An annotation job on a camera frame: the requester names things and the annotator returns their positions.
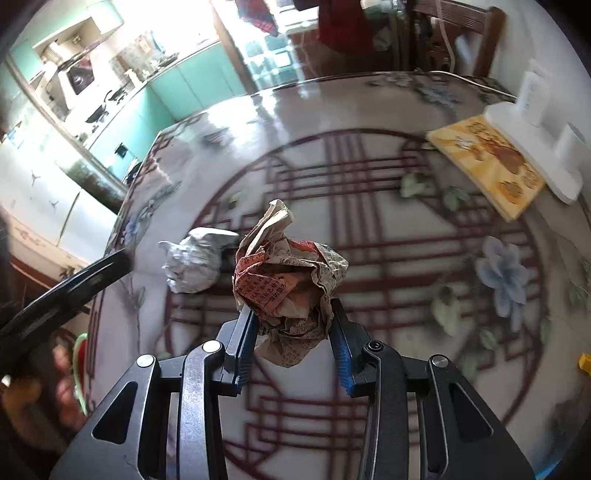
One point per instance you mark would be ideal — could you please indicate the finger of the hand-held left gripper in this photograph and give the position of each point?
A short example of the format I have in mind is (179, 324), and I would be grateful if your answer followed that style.
(83, 286)

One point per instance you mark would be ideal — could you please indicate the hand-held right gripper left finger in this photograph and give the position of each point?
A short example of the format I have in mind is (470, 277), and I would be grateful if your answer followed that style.
(247, 350)

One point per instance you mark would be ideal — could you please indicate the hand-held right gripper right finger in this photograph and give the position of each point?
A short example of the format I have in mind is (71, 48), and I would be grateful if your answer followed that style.
(341, 350)

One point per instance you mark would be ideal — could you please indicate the brown printed paper ball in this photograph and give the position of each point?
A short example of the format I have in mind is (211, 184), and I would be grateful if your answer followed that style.
(286, 286)

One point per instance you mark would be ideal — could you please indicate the red basin with green rim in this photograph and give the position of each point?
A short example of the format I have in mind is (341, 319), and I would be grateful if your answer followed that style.
(81, 369)

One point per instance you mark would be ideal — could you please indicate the white paper ball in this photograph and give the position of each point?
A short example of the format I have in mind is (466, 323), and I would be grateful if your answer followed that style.
(194, 263)

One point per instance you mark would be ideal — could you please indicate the person's left hand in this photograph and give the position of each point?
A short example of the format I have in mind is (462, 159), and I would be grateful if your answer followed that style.
(23, 401)

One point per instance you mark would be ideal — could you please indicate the floral patterned tablecloth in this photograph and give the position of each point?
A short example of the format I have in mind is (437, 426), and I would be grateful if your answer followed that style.
(392, 277)

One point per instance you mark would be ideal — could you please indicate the white refrigerator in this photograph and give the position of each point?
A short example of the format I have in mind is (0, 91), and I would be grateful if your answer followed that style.
(41, 194)

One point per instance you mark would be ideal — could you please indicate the teal kitchen cabinets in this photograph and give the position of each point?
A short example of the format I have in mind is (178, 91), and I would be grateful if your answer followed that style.
(194, 78)

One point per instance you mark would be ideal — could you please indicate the yellow pastry box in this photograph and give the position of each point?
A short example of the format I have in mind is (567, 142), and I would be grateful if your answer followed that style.
(489, 161)

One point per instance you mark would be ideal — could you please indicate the tall yellow box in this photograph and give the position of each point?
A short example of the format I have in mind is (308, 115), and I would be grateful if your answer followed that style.
(585, 362)

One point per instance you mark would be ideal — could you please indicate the range hood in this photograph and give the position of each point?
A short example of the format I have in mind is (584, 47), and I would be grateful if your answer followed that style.
(78, 27)

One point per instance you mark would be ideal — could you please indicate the white plastic tray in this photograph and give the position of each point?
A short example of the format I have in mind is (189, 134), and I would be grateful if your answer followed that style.
(531, 138)

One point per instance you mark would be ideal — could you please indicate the white bottle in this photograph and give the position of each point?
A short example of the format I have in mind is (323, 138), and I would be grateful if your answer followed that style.
(533, 92)
(569, 143)

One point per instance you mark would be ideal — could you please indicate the plaid hanging cloth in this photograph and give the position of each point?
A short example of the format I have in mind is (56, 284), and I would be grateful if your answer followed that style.
(263, 18)

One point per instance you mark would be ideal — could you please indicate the red hanging cloth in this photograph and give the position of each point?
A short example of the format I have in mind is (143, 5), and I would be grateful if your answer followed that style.
(344, 23)

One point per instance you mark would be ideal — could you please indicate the dark wooden chair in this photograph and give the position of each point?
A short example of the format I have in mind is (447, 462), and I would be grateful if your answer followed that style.
(480, 32)

